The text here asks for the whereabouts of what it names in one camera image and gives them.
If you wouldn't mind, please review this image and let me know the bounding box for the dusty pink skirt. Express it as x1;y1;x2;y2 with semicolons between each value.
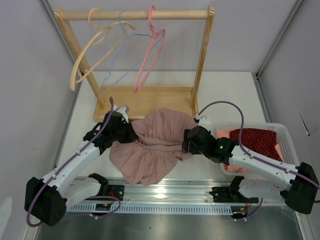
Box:
109;108;197;186

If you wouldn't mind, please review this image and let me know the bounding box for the cream plastic hanger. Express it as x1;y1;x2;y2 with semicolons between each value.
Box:
69;7;137;91

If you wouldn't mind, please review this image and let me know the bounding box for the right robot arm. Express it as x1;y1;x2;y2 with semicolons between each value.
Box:
182;126;320;215

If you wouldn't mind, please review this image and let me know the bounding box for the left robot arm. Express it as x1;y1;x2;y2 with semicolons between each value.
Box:
24;106;138;227

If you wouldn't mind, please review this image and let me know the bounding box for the pink plastic hanger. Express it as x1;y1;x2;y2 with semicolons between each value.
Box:
134;5;166;94

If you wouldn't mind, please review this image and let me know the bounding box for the salmon pink garment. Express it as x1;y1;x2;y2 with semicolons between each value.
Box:
215;128;286;174

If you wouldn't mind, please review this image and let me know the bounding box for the wooden clothes rack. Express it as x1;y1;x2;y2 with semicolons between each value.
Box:
53;6;216;122

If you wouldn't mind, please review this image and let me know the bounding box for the dark red dotted garment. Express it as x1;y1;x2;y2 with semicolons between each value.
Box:
241;128;283;162

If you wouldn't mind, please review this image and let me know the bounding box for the white plastic laundry basket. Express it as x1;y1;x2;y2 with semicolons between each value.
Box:
215;122;300;178

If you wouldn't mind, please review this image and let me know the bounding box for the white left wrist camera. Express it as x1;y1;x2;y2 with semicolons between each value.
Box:
112;105;130;123

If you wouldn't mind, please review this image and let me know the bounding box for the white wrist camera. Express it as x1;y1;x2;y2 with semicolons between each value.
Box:
194;114;211;131
112;105;130;123

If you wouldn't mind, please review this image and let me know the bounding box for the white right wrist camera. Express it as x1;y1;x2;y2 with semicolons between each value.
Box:
194;114;211;131

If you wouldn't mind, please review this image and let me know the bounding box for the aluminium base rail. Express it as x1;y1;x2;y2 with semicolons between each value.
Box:
64;176;288;207

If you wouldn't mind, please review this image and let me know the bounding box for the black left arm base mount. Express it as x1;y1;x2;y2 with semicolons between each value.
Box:
88;173;125;201

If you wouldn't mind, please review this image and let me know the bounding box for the white slotted cable duct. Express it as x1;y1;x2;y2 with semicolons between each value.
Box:
66;202;245;216

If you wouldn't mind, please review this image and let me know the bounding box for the blue wire hanger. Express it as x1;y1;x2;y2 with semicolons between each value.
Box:
100;9;160;94

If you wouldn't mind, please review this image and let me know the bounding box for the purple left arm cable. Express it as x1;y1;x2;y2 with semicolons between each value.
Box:
26;96;121;228

